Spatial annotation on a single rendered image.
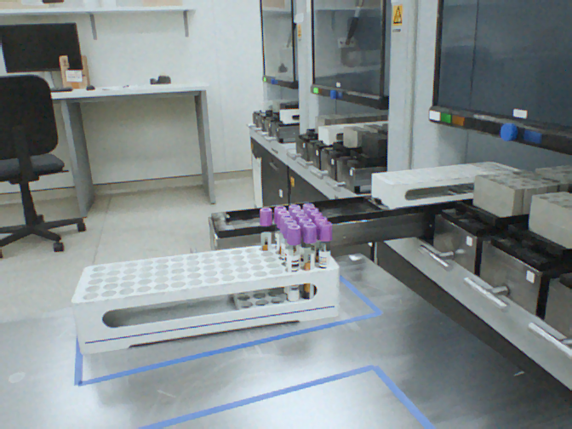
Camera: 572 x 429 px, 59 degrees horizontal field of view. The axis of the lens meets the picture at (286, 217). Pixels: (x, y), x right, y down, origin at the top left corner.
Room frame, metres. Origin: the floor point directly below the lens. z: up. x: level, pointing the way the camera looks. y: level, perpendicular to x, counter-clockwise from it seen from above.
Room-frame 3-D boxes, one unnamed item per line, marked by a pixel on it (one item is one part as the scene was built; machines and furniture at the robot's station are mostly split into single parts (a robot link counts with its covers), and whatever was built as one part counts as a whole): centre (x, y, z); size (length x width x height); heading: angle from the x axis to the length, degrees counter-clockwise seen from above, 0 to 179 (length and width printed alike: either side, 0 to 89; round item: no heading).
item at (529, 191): (0.89, -0.41, 0.85); 0.12 x 0.02 x 0.06; 14
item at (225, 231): (0.99, -0.17, 0.78); 0.73 x 0.14 x 0.09; 104
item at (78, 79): (4.01, 1.57, 1.02); 0.22 x 0.17 x 0.24; 14
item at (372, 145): (1.43, -0.26, 0.85); 0.12 x 0.02 x 0.06; 14
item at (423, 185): (1.03, -0.34, 0.83); 0.30 x 0.10 x 0.06; 104
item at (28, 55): (3.91, 1.74, 1.13); 0.54 x 0.18 x 0.46; 98
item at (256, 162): (2.71, 0.17, 0.43); 0.27 x 0.02 x 0.36; 14
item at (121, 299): (0.55, 0.09, 0.85); 0.30 x 0.10 x 0.06; 102
